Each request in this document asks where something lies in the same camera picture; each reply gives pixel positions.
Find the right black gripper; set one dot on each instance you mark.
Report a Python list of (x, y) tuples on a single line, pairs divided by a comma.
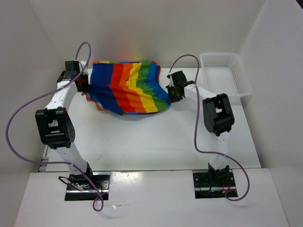
[(172, 99)]

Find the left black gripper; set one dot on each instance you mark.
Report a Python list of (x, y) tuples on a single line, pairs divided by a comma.
[(85, 88)]

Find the rainbow striped shorts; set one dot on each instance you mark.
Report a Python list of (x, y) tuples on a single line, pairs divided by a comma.
[(127, 87)]

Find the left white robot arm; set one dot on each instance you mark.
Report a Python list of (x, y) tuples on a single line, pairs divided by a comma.
[(72, 68)]

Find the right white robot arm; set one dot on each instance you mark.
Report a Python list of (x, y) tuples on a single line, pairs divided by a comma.
[(217, 116)]

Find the white plastic basket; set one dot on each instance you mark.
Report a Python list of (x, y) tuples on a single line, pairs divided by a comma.
[(224, 72)]

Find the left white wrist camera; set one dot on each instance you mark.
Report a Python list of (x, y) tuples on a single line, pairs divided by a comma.
[(82, 65)]

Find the aluminium table edge rail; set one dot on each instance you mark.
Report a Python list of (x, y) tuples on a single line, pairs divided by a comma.
[(47, 153)]

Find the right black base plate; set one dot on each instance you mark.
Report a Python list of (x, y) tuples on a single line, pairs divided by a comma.
[(205, 189)]

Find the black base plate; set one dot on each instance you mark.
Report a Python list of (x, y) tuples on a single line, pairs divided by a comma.
[(99, 186), (205, 189)]

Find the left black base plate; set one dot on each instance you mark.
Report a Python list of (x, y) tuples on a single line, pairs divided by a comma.
[(99, 186)]

